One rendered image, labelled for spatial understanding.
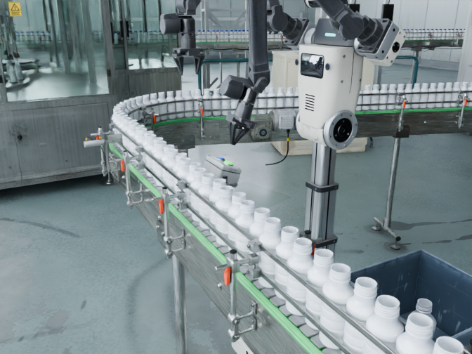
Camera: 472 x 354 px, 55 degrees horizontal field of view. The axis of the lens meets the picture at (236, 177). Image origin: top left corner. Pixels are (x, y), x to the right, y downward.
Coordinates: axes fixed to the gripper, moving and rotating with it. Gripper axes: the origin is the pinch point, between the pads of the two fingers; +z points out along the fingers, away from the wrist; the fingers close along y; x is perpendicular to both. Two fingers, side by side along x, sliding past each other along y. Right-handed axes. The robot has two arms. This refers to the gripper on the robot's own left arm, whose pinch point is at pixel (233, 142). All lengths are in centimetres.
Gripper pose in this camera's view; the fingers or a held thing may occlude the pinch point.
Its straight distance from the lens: 159.2
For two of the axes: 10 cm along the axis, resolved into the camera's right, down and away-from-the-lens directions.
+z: -3.1, 9.4, 1.7
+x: 8.3, 1.8, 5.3
